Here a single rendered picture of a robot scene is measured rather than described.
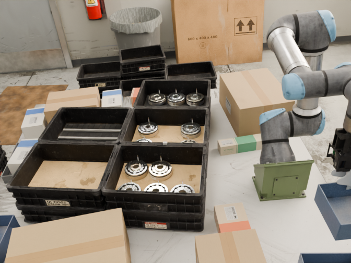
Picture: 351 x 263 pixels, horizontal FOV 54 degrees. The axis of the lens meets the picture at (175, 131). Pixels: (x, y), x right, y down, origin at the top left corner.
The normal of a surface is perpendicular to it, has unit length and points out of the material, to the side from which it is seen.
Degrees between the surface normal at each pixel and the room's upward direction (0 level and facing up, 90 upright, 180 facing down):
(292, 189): 90
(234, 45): 75
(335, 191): 91
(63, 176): 0
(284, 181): 90
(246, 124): 90
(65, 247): 0
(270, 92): 0
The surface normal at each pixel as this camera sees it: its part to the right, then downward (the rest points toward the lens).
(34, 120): -0.07, -0.80
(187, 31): 0.07, 0.40
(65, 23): 0.07, 0.60
